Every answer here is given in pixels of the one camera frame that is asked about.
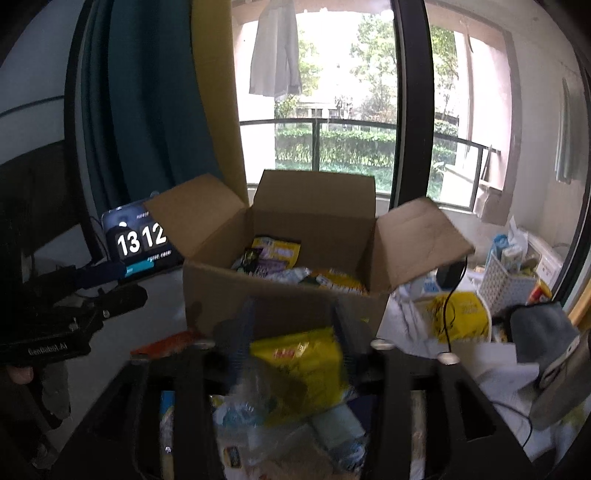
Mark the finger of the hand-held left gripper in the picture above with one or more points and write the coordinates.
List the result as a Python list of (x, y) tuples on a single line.
[(101, 275), (122, 301)]

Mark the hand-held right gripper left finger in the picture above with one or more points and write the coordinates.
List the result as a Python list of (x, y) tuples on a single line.
[(231, 355)]

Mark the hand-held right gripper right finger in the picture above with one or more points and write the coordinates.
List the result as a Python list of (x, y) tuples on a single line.
[(355, 350)]

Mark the yellow crisps bag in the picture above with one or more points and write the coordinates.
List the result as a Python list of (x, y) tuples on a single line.
[(300, 369)]

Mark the brown cardboard box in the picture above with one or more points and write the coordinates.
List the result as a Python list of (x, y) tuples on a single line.
[(207, 295)]

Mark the green yellow snack packet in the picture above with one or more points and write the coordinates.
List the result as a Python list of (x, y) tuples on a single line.
[(337, 281)]

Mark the purple snack packet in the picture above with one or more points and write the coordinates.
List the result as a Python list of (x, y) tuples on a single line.
[(270, 267)]

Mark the yellow black snack packet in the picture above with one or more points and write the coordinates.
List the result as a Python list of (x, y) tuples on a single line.
[(281, 251)]

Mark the clear biscuit bag orange print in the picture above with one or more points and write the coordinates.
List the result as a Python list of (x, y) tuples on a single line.
[(286, 457)]

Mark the person's left hand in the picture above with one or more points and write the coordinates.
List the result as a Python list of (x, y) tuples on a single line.
[(19, 374)]

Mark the white quilted table cover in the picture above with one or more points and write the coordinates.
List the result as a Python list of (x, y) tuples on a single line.
[(152, 309)]

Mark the black tablet clock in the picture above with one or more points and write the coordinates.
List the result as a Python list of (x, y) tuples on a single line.
[(134, 249)]

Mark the white plastic bag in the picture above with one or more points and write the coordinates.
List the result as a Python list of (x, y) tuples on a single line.
[(401, 318)]

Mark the blue white wrapper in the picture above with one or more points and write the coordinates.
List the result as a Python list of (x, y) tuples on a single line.
[(235, 413)]

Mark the orange snack packet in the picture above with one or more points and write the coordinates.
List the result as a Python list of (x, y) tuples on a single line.
[(161, 345)]

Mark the blue white wipes packet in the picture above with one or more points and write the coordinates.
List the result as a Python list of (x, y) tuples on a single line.
[(337, 431)]

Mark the yellow plastic bag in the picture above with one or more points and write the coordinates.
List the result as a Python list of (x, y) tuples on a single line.
[(468, 314)]

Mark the black small device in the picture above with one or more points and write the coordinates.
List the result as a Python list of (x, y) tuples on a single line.
[(450, 276)]

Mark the white perforated basket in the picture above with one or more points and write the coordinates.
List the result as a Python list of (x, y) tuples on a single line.
[(503, 286)]

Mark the teal curtain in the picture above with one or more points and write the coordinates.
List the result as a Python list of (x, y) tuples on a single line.
[(147, 115)]

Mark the grey cloth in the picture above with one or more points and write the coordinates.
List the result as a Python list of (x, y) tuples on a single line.
[(545, 325)]

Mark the red yellow small packet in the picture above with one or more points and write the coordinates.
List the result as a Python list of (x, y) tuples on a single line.
[(540, 293)]

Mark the black balcony railing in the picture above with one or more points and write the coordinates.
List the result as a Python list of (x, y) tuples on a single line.
[(316, 152)]

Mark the yellow curtain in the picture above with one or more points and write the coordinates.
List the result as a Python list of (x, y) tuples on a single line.
[(217, 92)]

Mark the white hanging shirt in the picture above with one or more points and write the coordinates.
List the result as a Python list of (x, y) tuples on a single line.
[(277, 55)]

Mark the pale hanging garment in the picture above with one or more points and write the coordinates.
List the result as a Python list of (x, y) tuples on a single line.
[(568, 138)]

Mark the black window frame post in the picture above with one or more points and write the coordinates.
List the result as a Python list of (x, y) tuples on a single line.
[(411, 115)]

